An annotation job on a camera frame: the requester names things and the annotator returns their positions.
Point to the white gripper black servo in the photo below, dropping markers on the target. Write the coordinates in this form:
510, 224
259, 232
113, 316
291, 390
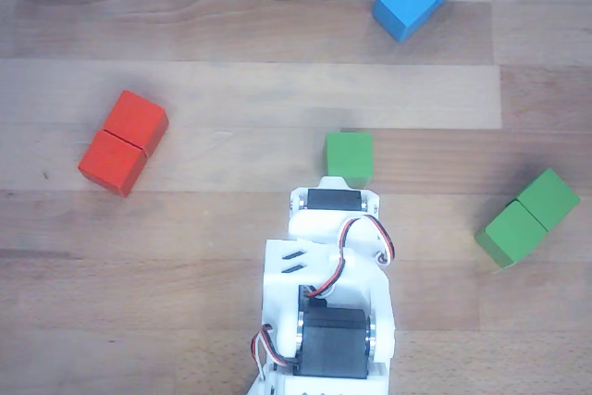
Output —
319, 223

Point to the small green cube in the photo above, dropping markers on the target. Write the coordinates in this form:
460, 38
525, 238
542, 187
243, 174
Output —
349, 154

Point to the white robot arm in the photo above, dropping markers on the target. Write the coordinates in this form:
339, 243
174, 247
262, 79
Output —
287, 293

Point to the long green block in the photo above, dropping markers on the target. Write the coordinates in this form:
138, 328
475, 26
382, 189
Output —
527, 219

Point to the long red block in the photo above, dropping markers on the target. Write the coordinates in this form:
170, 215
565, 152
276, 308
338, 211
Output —
122, 143

